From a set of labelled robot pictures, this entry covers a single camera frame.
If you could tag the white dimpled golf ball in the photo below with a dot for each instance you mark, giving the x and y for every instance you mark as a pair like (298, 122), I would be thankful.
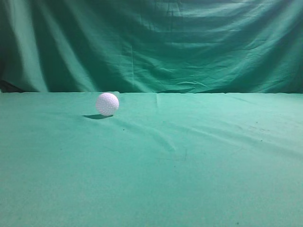
(107, 104)

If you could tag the green table cloth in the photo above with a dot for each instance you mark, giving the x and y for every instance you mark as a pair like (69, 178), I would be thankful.
(163, 160)

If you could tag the green backdrop curtain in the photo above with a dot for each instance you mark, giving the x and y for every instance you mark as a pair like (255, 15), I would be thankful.
(157, 46)

